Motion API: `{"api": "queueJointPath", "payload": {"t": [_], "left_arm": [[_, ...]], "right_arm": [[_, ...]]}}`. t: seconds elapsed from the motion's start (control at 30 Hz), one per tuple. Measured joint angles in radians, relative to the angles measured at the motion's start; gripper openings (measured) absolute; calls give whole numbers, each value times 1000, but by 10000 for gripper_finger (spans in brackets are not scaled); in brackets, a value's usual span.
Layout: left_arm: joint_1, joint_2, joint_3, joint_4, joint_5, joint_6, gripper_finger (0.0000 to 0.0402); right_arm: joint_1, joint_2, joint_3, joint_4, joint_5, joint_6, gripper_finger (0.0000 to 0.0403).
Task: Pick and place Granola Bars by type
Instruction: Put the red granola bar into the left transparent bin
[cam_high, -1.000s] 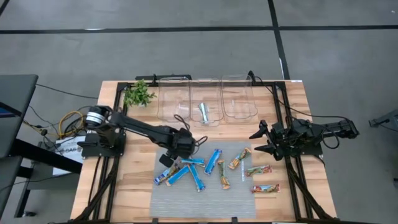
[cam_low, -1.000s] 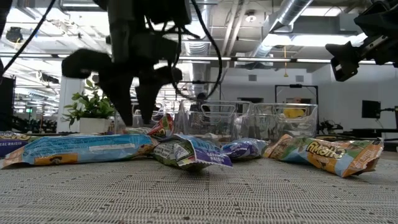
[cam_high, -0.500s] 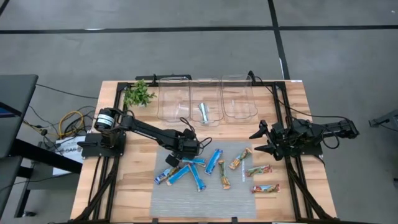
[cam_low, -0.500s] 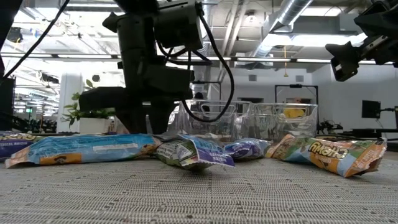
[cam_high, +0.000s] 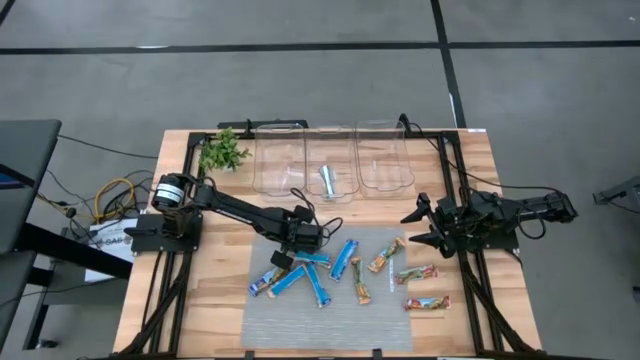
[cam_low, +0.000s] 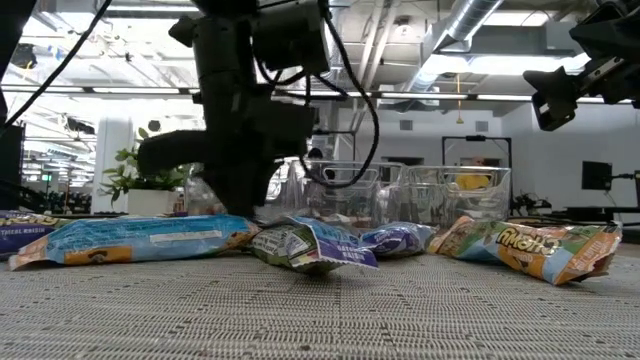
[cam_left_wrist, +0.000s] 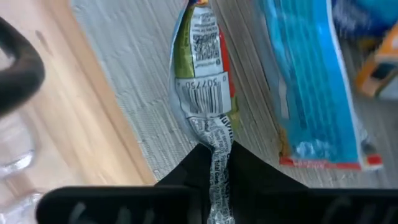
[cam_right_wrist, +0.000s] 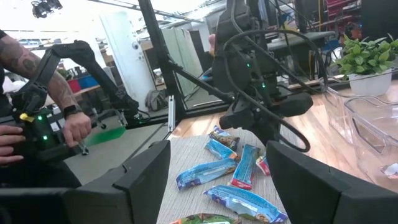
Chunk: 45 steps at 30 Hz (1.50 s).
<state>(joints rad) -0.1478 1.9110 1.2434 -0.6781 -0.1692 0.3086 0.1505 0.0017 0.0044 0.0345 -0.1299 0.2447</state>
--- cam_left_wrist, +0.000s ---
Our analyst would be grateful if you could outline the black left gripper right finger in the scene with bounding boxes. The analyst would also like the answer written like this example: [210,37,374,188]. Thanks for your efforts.
[228,140,398,224]

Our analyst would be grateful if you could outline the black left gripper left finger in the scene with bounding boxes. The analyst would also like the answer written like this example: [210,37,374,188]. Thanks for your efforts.
[35,142,214,224]

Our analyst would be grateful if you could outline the blue silver-backed granola bar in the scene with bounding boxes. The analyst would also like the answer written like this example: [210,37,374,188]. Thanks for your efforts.
[253,0,384,171]
[331,0,398,40]
[167,0,239,224]

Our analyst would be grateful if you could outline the green orange granola bar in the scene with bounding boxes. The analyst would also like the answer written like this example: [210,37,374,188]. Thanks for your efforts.
[354,23,398,100]

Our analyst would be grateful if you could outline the grey woven placemat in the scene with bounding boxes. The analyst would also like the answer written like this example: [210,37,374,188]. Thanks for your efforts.
[70,0,398,190]

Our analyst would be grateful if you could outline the clear plastic bin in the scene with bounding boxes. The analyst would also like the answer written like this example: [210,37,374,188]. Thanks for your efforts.
[0,110,44,224]

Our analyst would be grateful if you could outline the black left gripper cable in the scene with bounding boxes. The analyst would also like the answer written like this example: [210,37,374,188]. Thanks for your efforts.
[0,15,47,118]

